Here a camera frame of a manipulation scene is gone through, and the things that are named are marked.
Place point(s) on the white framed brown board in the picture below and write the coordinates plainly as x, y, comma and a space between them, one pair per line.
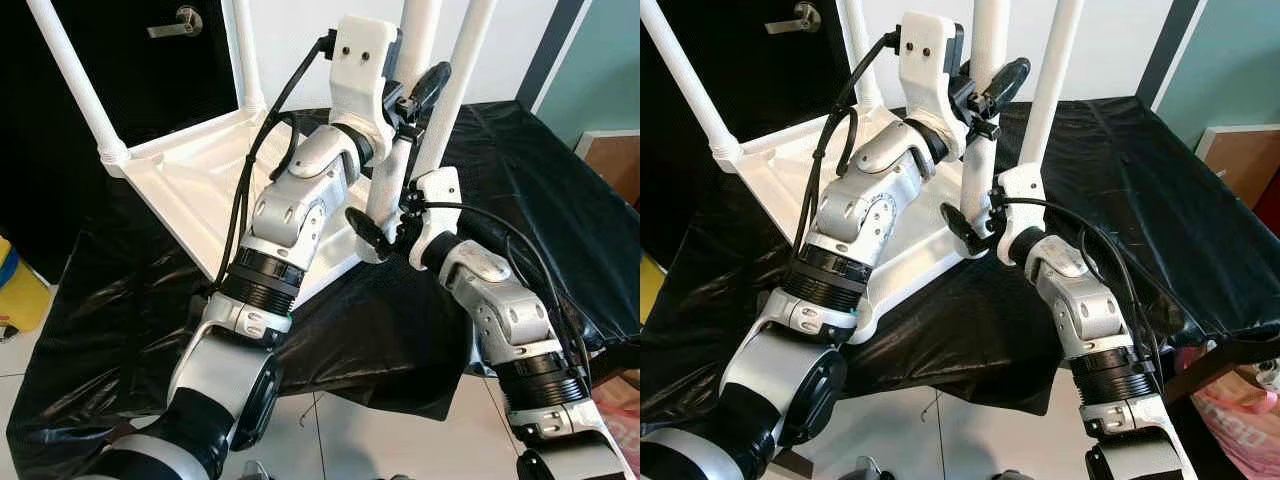
612, 165
1240, 160

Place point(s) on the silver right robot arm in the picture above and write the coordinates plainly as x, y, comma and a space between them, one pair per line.
510, 320
1095, 320

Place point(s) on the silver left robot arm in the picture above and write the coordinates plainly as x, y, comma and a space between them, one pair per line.
300, 200
870, 200

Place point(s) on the black plastic table cover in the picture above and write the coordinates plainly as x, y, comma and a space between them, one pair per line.
1150, 220
540, 220

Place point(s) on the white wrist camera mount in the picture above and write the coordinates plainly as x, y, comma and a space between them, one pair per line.
360, 60
1020, 200
930, 55
438, 205

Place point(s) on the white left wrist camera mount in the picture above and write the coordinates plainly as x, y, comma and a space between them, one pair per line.
930, 55
360, 60

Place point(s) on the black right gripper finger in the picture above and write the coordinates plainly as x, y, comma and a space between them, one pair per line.
368, 235
962, 230

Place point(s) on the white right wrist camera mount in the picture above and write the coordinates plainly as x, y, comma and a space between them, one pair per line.
438, 205
1020, 200

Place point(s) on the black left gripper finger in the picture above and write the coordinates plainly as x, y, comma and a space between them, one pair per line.
430, 88
1005, 83

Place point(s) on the dark red cloth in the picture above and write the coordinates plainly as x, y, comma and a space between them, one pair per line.
1270, 210

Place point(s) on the dark grey wall trim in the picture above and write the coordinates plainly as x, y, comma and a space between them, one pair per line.
550, 50
1168, 50

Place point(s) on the white plastic table leg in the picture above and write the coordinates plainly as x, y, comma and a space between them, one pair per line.
80, 85
980, 170
248, 60
398, 170
690, 80
1055, 80
465, 80
862, 60

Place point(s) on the yellow plastic object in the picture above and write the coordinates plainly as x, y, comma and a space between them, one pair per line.
22, 290
650, 290

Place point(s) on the pink clear plastic bag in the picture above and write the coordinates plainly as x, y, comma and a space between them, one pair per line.
1240, 420
622, 425

